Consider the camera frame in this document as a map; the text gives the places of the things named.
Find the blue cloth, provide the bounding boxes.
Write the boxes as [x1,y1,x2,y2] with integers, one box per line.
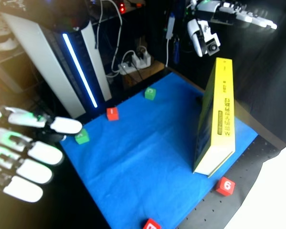
[60,71,259,229]

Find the yellow book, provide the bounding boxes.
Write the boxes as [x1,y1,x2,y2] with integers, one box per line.
[192,57,236,179]

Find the white cable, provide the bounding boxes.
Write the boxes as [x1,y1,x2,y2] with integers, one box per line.
[98,0,123,78]

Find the red block white print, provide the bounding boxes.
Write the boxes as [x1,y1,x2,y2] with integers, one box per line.
[142,218,161,229]

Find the dark perforated table mat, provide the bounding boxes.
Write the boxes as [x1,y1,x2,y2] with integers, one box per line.
[173,135,281,229]

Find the red block letter I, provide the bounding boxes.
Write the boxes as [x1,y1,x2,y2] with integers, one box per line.
[106,107,120,121]

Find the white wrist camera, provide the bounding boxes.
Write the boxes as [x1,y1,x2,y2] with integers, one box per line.
[203,23,221,56]

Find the blue hanging item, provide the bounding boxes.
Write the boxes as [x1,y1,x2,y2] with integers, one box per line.
[173,35,181,64]

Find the black backdrop curtain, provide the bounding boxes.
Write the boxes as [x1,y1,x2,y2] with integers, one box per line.
[226,0,286,153]

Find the white shoe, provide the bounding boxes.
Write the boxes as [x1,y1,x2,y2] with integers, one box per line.
[0,35,18,52]

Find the white power strip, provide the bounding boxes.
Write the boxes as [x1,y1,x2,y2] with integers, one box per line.
[118,49,153,75]

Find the green block letter Y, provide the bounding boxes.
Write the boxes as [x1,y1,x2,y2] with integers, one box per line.
[74,128,90,145]

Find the green block letter C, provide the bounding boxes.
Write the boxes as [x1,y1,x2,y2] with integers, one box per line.
[144,87,156,101]

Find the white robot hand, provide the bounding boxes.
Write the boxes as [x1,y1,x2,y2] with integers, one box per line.
[187,0,278,58]
[0,101,83,203]

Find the white column blue light strip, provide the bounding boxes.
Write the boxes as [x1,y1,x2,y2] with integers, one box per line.
[0,11,112,119]

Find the white hanging adapter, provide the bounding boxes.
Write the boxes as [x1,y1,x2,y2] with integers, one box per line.
[165,13,176,68]

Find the red block number 6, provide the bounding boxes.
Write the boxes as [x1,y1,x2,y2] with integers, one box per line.
[215,176,236,197]

